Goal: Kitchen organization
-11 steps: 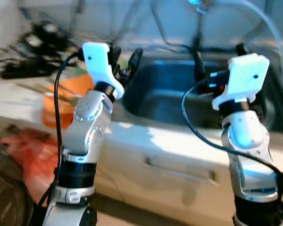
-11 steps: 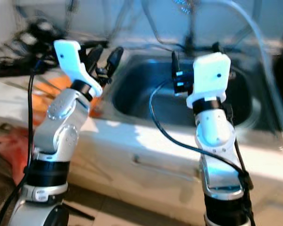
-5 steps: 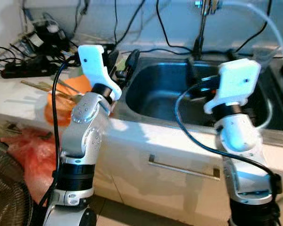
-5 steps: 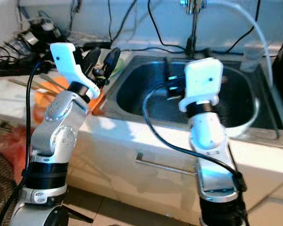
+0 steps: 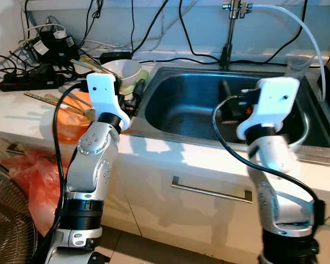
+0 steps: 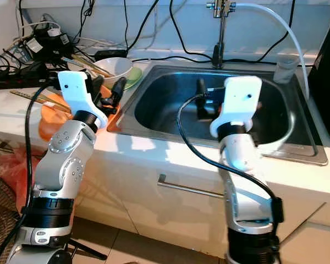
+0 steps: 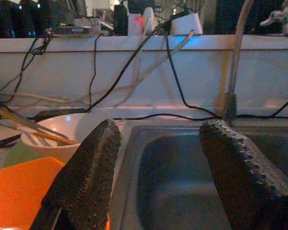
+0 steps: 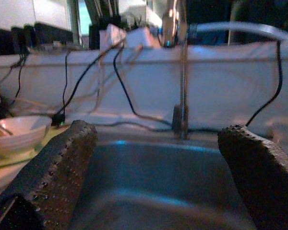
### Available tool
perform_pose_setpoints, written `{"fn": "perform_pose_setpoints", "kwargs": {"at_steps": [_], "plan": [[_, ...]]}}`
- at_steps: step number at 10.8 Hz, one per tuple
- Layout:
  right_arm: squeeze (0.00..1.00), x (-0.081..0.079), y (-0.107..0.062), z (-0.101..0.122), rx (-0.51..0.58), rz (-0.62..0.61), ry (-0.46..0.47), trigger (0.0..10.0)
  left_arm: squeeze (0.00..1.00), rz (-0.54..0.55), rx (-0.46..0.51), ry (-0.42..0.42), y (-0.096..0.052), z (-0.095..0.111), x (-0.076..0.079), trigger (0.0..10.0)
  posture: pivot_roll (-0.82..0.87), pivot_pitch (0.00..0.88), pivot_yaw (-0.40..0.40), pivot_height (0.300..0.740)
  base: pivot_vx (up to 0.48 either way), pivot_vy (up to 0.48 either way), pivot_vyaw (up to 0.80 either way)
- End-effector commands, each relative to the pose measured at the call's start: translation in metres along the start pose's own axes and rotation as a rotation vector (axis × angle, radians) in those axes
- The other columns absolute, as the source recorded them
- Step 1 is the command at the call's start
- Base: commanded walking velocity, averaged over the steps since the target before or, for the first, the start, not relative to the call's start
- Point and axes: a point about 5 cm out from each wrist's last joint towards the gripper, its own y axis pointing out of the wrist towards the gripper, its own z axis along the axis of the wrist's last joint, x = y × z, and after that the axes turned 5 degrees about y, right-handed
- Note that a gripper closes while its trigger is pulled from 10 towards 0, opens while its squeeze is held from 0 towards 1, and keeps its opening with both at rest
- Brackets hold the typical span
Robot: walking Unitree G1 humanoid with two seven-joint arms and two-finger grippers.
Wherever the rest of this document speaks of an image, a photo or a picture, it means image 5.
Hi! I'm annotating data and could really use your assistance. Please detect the wooden chopstick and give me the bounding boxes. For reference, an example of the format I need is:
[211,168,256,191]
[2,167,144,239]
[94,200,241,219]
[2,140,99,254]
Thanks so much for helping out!
[71,59,113,76]
[79,55,120,75]

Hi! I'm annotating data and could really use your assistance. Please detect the stainless steel kitchen sink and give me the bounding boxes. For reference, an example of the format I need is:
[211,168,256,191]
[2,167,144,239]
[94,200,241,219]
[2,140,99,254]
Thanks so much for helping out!
[124,60,330,168]

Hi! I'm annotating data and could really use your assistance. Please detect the wire grille floor fan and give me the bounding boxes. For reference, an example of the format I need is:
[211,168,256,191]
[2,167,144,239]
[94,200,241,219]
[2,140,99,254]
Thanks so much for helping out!
[0,157,39,264]

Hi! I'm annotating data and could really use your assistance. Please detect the black wall cable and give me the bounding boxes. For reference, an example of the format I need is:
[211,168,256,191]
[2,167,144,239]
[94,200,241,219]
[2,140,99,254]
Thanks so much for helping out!
[231,0,310,64]
[179,0,227,62]
[131,0,170,57]

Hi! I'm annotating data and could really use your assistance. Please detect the white ceramic bowl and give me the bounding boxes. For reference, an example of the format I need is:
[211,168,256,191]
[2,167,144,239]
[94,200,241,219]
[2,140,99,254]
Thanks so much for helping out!
[102,59,144,83]

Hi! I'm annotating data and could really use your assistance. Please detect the short metal cabinet handle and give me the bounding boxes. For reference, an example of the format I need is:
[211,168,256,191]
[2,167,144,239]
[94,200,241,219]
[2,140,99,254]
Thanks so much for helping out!
[4,142,31,157]

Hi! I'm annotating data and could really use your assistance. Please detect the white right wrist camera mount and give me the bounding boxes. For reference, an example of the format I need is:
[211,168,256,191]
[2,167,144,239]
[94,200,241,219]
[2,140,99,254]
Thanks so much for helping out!
[236,77,300,140]

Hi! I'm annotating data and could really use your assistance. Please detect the white sink counter cabinet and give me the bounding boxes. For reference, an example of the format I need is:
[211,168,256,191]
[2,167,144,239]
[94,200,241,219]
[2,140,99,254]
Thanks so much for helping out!
[0,129,330,264]

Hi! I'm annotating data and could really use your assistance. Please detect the black power strip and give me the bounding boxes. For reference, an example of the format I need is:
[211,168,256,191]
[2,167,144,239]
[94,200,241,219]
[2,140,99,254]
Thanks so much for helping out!
[0,74,67,92]

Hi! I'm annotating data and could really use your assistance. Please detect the orange plastic bag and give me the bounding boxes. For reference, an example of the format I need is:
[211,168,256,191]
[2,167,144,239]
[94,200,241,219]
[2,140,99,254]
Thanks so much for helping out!
[1,148,64,234]

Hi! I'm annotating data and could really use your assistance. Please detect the black labelled power brick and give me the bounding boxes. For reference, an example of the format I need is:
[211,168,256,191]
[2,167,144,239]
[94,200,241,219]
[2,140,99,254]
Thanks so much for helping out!
[30,27,78,64]

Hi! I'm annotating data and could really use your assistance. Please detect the small flat black adapter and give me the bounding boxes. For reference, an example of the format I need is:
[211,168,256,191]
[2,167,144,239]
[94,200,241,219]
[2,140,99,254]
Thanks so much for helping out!
[99,51,134,62]

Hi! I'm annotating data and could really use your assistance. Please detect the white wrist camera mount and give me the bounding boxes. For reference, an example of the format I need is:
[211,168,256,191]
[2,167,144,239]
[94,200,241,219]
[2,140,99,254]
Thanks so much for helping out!
[86,73,125,118]
[236,77,300,140]

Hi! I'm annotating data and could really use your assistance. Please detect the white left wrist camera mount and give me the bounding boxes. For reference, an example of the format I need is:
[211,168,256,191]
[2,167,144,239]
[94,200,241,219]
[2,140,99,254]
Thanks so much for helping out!
[86,73,125,118]

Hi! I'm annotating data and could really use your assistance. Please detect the chrome sink faucet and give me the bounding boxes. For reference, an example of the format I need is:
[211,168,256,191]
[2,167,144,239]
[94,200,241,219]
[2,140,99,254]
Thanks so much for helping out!
[219,0,251,69]

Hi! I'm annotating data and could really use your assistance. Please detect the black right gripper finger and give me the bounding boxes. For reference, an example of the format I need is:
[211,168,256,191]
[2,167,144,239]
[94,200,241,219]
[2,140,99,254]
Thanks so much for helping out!
[218,80,234,111]

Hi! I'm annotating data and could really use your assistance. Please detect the light green plate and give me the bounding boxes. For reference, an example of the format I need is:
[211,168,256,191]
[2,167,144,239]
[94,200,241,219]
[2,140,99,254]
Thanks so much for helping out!
[113,67,151,89]

